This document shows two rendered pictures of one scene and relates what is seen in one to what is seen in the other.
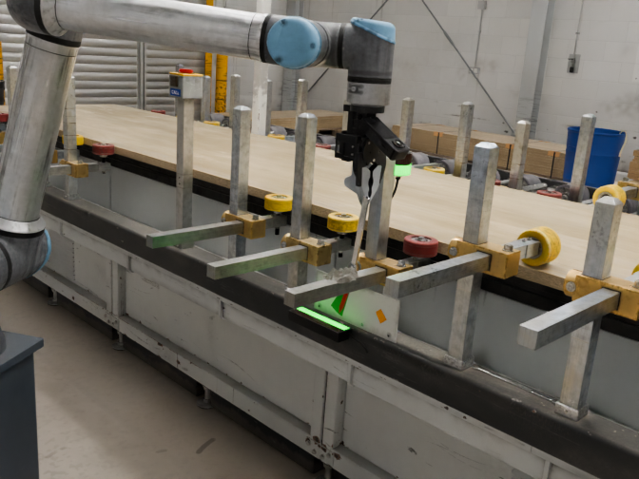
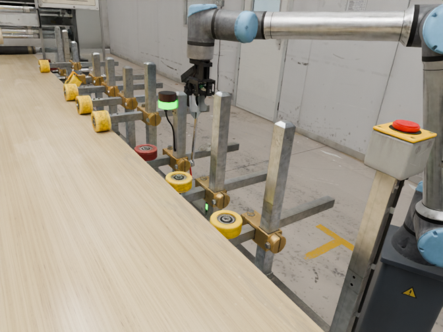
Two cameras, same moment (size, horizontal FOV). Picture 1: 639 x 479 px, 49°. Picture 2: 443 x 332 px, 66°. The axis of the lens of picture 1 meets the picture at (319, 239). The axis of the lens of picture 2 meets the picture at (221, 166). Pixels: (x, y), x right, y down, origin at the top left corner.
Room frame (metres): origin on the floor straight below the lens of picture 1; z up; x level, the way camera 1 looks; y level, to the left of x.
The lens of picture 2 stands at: (2.62, 0.22, 1.38)
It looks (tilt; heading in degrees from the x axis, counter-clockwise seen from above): 25 degrees down; 190
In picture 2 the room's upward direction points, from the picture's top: 4 degrees clockwise
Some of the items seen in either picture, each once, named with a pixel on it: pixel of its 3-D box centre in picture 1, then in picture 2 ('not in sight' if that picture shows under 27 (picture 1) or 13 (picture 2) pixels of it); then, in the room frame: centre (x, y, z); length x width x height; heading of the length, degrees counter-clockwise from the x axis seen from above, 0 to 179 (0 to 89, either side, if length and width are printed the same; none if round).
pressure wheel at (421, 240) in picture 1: (418, 260); (146, 161); (1.57, -0.24, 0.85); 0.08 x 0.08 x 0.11
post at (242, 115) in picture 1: (239, 195); (271, 211); (1.87, 0.23, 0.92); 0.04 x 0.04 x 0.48; 46
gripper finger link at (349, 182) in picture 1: (355, 184); (202, 107); (1.46, -0.07, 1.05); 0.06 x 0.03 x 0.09; 46
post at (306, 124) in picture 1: (301, 210); (217, 169); (1.70, 0.05, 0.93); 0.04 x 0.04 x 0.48; 46
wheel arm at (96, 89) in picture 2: not in sight; (118, 87); (0.93, -0.66, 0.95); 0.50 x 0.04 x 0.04; 136
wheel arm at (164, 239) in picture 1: (222, 230); (281, 220); (1.78, 0.26, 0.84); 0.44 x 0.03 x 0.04; 136
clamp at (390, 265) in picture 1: (382, 270); (175, 159); (1.51, -0.15, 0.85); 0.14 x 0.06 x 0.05; 46
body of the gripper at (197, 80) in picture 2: (362, 134); (200, 78); (1.47, -0.07, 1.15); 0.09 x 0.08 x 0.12; 46
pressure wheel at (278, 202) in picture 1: (278, 215); (225, 236); (1.92, 0.12, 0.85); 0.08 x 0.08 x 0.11
